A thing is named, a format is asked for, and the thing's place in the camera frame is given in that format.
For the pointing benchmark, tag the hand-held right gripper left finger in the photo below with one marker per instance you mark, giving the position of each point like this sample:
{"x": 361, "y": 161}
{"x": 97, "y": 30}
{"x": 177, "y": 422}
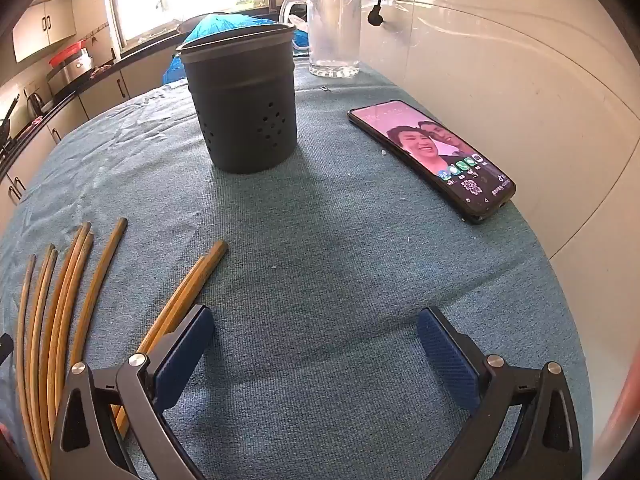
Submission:
{"x": 182, "y": 355}

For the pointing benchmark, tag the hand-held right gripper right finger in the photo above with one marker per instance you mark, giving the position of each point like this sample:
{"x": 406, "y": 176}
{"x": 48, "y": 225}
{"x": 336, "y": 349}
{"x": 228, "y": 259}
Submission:
{"x": 447, "y": 360}

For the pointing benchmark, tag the bunch of wooden chopsticks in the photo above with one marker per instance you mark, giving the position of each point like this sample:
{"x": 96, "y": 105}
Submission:
{"x": 217, "y": 250}

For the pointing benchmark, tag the dark grey perforated chopstick holder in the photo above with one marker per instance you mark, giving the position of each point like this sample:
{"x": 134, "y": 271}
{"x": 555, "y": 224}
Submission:
{"x": 235, "y": 110}

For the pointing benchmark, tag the teal tablecloth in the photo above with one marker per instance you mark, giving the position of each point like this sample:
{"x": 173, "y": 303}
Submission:
{"x": 325, "y": 260}

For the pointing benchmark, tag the black smartphone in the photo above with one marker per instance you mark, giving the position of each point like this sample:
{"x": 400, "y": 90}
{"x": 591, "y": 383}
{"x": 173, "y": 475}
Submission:
{"x": 430, "y": 155}

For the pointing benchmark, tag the cream lower kitchen cabinets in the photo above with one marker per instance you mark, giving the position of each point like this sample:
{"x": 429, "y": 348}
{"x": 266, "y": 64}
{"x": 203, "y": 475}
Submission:
{"x": 145, "y": 77}

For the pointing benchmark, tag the cream kitchen cabinets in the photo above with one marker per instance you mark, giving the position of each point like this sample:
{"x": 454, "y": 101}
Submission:
{"x": 45, "y": 25}
{"x": 145, "y": 77}

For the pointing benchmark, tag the black kitchen countertop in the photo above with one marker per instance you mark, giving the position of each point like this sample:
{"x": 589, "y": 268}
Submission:
{"x": 60, "y": 102}

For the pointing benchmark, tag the steel kettle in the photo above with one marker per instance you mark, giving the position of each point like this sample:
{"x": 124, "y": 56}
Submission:
{"x": 32, "y": 103}

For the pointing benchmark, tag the black wok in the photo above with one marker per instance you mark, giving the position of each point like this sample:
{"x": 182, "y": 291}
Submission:
{"x": 10, "y": 112}

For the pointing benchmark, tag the silver rice cooker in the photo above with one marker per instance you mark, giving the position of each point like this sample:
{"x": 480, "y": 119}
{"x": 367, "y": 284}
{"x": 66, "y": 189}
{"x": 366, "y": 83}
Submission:
{"x": 70, "y": 71}

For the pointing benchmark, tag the red plastic basin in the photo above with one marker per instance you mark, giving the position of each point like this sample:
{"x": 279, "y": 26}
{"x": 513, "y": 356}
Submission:
{"x": 66, "y": 52}

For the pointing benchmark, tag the blue plastic bag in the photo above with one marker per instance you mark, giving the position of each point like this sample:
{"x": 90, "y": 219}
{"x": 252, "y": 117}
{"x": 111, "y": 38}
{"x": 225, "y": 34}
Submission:
{"x": 225, "y": 24}

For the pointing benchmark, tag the clear glass cup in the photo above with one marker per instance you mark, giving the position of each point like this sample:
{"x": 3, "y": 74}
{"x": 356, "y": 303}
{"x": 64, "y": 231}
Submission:
{"x": 332, "y": 35}

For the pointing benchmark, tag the cream upper kitchen cabinets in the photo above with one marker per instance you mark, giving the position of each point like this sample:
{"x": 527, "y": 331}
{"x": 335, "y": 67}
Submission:
{"x": 45, "y": 25}

